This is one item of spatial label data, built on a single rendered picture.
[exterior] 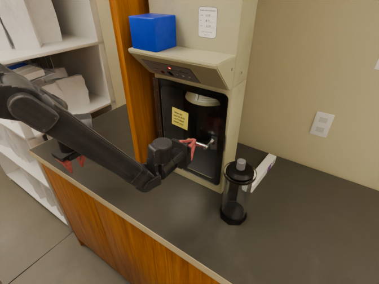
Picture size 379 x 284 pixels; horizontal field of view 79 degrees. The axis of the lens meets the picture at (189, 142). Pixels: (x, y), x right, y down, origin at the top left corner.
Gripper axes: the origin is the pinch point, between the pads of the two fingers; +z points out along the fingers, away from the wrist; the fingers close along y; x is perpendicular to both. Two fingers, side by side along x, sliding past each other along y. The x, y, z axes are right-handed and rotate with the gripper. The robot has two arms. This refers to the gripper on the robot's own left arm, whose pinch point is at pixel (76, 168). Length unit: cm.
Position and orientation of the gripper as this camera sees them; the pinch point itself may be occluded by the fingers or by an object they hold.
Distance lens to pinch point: 97.7
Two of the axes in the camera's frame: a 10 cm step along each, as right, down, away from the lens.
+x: -8.3, -3.2, 4.5
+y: 5.6, -4.7, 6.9
